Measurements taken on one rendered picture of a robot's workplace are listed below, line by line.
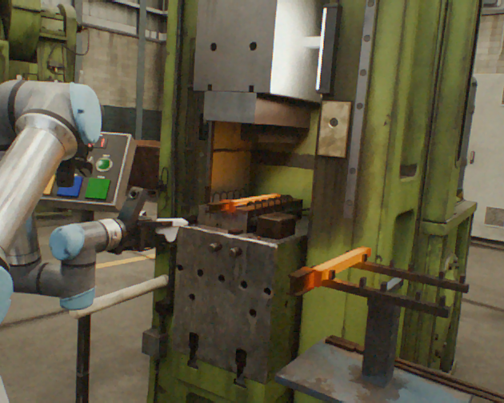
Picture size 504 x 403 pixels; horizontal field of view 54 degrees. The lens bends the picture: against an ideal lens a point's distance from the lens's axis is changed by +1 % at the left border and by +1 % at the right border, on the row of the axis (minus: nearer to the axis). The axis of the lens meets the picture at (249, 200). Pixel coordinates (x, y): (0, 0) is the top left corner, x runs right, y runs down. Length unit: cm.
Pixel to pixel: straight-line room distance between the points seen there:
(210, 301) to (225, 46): 83
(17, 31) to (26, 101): 531
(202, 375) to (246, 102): 92
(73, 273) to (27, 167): 34
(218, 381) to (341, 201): 72
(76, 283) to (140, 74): 1016
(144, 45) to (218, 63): 969
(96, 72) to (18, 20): 449
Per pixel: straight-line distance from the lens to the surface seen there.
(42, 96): 102
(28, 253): 120
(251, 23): 162
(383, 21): 161
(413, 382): 134
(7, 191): 89
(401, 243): 196
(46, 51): 662
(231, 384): 173
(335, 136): 158
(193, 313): 173
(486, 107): 679
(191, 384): 184
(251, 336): 161
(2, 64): 619
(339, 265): 122
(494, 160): 674
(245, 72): 160
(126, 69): 1102
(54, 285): 120
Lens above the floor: 126
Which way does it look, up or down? 8 degrees down
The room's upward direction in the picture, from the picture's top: 4 degrees clockwise
